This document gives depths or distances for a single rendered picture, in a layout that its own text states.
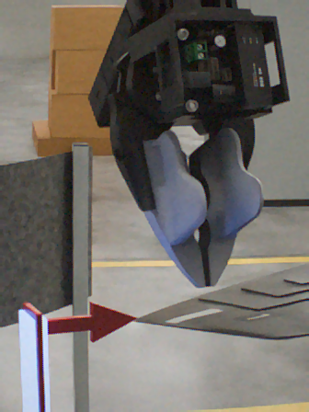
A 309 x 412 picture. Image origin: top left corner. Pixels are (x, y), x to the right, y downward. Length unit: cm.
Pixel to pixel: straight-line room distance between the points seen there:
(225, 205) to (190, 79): 9
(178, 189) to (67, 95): 806
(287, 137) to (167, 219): 618
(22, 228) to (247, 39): 203
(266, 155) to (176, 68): 621
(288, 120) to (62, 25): 251
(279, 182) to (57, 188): 423
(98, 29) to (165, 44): 803
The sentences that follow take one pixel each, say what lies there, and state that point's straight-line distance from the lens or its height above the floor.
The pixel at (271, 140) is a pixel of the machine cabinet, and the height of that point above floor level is 43.
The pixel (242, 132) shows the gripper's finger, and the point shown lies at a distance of 66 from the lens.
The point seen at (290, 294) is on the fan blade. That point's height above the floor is 118.
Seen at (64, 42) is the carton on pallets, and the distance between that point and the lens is 861.
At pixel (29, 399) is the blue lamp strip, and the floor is 114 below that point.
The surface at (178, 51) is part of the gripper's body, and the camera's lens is 61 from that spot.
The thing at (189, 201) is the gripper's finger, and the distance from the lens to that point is 61.
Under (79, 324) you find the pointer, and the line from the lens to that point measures 61.
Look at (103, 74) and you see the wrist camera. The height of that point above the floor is 131.
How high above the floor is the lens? 137
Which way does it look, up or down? 12 degrees down
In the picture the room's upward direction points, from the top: 1 degrees clockwise
